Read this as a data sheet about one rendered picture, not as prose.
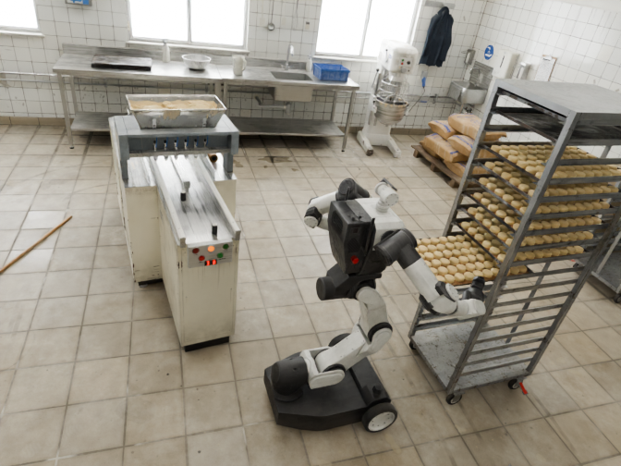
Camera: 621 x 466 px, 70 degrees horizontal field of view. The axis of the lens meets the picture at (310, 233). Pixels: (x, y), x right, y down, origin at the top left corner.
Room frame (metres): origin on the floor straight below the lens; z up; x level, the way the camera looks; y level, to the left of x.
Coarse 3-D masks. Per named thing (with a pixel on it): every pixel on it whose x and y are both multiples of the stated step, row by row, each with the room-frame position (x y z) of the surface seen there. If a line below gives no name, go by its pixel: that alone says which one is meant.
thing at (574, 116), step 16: (576, 112) 1.78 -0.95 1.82; (560, 144) 1.78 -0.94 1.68; (544, 176) 1.79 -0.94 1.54; (544, 192) 1.79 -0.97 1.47; (528, 208) 1.80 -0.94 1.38; (528, 224) 1.78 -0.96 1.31; (512, 240) 1.80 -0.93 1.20; (512, 256) 1.78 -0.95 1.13; (496, 288) 1.78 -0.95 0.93; (480, 320) 1.78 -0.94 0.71; (464, 352) 1.79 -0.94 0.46; (448, 384) 1.80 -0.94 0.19
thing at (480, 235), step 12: (468, 228) 2.14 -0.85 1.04; (480, 228) 2.13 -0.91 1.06; (480, 240) 2.02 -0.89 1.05; (492, 240) 2.02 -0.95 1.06; (492, 252) 1.92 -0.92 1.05; (504, 252) 1.93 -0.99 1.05; (528, 252) 1.95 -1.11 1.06; (540, 252) 1.97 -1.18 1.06; (552, 252) 2.00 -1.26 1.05; (564, 252) 2.01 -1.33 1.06; (576, 252) 2.06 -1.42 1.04
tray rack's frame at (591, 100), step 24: (528, 96) 2.01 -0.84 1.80; (552, 96) 1.99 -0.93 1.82; (576, 96) 2.07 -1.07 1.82; (600, 96) 2.16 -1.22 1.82; (600, 240) 2.05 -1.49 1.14; (576, 288) 2.03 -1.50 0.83; (432, 336) 2.22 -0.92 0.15; (456, 336) 2.26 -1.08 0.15; (480, 336) 2.29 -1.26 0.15; (552, 336) 2.03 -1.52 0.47; (432, 360) 2.01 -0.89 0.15; (456, 360) 2.04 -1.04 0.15; (504, 360) 2.10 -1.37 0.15; (480, 384) 1.87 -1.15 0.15
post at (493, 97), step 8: (496, 80) 2.21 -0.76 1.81; (496, 88) 2.19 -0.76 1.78; (496, 96) 2.19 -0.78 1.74; (488, 104) 2.21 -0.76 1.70; (488, 112) 2.19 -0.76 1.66; (488, 120) 2.19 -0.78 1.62; (480, 128) 2.21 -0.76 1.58; (480, 136) 2.19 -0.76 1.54; (472, 152) 2.20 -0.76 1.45; (472, 168) 2.20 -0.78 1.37; (464, 176) 2.20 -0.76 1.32; (464, 184) 2.19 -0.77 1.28; (456, 200) 2.20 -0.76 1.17; (448, 216) 2.21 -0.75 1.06; (456, 216) 2.20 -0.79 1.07; (448, 224) 2.20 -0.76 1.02; (416, 312) 2.21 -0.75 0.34; (416, 320) 2.19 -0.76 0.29; (408, 336) 2.20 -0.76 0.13
